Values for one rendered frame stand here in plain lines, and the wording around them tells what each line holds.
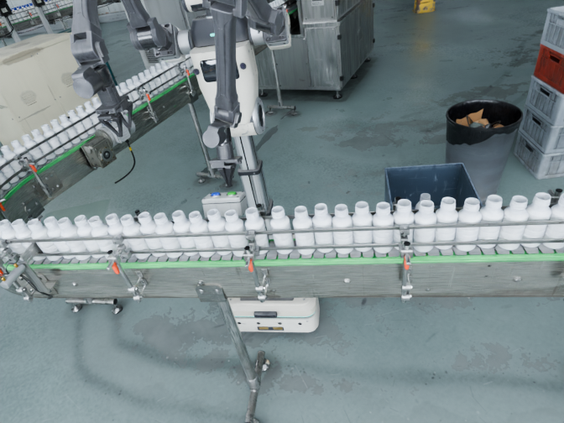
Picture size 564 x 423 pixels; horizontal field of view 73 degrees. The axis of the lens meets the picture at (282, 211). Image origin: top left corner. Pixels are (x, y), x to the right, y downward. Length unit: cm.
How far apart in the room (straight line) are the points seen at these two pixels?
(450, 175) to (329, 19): 317
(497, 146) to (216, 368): 217
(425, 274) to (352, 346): 102
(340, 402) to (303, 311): 45
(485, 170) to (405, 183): 122
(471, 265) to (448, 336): 105
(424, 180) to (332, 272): 70
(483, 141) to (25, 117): 437
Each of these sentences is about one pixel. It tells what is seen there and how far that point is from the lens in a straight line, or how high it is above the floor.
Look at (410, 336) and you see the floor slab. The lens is 224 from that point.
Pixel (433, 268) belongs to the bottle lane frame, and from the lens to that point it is 124.
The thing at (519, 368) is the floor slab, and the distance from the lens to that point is 226.
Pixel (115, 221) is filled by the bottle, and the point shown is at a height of 115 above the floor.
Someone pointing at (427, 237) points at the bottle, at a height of 106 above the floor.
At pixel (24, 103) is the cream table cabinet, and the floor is 72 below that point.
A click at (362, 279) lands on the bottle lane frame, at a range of 126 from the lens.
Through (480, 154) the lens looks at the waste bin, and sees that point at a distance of 281.
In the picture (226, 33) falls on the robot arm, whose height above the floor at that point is 163.
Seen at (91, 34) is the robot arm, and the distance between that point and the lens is 125.
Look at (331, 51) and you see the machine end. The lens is 469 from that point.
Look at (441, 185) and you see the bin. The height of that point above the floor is 85.
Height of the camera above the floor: 185
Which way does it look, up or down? 37 degrees down
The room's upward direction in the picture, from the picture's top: 11 degrees counter-clockwise
